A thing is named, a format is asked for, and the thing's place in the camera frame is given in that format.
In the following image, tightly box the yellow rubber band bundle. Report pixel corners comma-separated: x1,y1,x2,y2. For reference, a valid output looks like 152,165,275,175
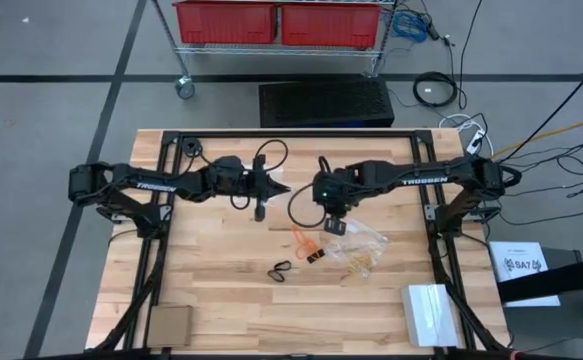
346,253,375,275

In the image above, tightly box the black perforated floor mat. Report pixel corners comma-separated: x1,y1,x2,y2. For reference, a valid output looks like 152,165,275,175
258,78,396,129

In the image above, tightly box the red plastic bin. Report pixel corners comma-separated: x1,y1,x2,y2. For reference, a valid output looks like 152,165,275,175
280,3,384,50
172,0,279,46

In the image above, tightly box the white power strip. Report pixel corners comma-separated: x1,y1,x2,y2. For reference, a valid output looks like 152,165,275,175
465,128,488,157

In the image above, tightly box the grey side table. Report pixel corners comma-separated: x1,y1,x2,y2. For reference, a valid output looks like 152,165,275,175
490,246,583,360

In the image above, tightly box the white paper sheet SA7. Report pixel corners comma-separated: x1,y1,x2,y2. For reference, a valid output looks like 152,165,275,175
488,240,562,308

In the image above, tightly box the black metal beam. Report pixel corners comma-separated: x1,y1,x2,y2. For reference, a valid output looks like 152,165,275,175
495,253,583,305

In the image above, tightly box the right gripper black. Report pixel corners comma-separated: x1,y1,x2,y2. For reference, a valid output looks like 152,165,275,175
312,155,365,217

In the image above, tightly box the long thin black cable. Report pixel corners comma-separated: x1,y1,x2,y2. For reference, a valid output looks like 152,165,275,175
457,0,485,111

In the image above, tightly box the white cable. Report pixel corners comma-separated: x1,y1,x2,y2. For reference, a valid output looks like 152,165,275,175
439,113,495,158

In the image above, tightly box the brown cardboard piece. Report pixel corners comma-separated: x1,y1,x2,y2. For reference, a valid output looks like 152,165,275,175
146,304,195,349

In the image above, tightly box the orange rubber band bundle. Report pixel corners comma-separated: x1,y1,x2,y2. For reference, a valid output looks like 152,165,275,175
290,224,321,261

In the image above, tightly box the straight thick black cable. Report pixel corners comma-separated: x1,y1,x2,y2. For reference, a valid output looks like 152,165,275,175
498,62,583,164

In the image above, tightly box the white box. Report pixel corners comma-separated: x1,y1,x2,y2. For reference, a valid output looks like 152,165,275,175
401,283,461,349

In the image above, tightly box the blue cable coil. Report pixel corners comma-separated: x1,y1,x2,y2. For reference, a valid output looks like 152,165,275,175
391,9,430,44

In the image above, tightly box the metal wire shelf cart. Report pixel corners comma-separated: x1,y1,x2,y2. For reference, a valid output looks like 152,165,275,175
150,0,400,100

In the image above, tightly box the black metal table frame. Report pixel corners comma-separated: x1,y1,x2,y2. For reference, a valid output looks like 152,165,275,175
84,128,511,352

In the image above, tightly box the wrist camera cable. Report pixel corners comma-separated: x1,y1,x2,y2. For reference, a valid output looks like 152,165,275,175
255,138,290,174
287,182,328,229

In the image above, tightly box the black power brick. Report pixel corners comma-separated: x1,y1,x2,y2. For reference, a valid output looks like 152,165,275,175
422,12,443,42

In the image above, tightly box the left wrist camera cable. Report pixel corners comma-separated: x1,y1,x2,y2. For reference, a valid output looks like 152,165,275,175
255,138,290,174

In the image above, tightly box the yellow cable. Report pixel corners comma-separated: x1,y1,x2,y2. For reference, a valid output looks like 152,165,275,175
469,113,583,167

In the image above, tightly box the thick black cable conduit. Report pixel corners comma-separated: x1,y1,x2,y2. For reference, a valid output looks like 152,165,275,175
498,164,523,190

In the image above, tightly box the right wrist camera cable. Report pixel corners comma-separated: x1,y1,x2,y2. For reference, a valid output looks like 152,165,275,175
287,182,328,229

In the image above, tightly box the black cable coil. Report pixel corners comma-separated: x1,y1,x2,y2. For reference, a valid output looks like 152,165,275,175
412,70,459,109

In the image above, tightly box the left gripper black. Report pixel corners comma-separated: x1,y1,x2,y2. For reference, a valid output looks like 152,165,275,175
240,172,292,223

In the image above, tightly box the clear plastic zip bag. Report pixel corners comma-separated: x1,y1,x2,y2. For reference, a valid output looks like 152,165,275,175
328,218,390,280

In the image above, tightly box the tape roll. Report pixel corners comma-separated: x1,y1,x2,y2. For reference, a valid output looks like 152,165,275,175
180,136,204,160

